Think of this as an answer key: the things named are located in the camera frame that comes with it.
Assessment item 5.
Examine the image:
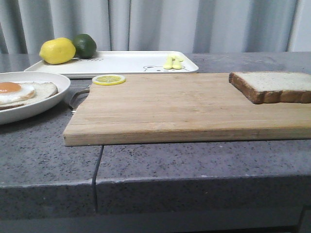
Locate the green lime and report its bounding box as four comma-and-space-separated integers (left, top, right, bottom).
72, 34, 97, 59

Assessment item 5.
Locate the right yellow-green utensil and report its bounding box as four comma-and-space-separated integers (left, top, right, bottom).
172, 55, 183, 70

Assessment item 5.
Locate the yellow lemon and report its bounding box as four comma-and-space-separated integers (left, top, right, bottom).
39, 37, 76, 65

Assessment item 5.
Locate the lemon slice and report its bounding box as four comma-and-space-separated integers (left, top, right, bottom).
92, 74, 126, 86

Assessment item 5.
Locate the left yellow-green utensil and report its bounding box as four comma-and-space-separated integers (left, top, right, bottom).
163, 55, 175, 69

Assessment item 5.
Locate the metal cutting board handle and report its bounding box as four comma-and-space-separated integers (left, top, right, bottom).
69, 85, 90, 114

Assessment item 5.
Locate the white bread slice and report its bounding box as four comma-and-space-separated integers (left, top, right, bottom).
228, 71, 311, 104

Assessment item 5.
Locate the yellow-green utensil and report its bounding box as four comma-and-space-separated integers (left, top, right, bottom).
172, 55, 183, 70
163, 55, 175, 69

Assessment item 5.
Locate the white round plate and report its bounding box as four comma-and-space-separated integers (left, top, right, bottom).
0, 72, 70, 125

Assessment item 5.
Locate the grey curtain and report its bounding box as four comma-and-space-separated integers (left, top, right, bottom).
0, 0, 311, 54

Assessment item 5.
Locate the fried egg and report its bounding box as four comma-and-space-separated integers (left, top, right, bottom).
0, 82, 35, 104

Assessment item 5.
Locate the wooden cutting board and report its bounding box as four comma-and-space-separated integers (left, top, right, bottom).
63, 73, 311, 146

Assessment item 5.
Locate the white rectangular tray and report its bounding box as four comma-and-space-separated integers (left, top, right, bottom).
25, 51, 199, 79

